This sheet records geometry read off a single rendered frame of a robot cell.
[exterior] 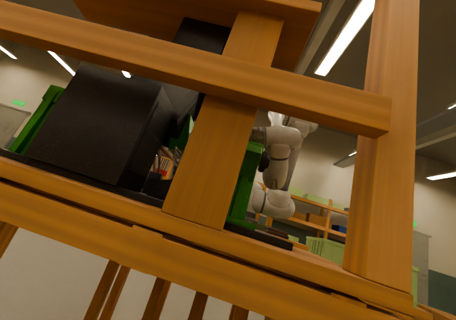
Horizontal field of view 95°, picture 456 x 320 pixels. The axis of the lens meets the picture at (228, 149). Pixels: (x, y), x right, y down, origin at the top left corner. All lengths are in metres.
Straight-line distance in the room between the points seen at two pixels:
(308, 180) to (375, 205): 6.49
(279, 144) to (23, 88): 9.92
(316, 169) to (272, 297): 6.79
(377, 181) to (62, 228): 0.69
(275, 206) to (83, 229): 1.16
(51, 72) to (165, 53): 9.61
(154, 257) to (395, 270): 0.48
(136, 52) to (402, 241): 0.74
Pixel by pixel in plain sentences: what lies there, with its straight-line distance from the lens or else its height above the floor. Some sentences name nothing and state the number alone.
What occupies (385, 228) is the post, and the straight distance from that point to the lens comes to 0.57.
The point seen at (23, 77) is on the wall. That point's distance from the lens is 10.61.
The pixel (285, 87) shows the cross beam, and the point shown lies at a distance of 0.53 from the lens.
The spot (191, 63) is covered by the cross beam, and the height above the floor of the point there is 1.23.
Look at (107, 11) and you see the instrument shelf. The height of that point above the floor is 1.50.
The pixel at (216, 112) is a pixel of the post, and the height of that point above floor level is 1.14.
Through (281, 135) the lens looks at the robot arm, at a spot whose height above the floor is 1.27.
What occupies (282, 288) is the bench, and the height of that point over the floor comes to 0.82.
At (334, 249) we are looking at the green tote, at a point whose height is 0.92.
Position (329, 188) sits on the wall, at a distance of 7.26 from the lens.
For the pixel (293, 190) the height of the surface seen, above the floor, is 2.13.
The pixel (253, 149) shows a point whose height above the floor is 1.12.
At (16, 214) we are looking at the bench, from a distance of 0.65.
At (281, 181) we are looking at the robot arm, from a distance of 0.94.
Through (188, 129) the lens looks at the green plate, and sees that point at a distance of 0.91.
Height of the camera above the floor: 0.91
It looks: 17 degrees up
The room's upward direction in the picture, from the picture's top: 18 degrees clockwise
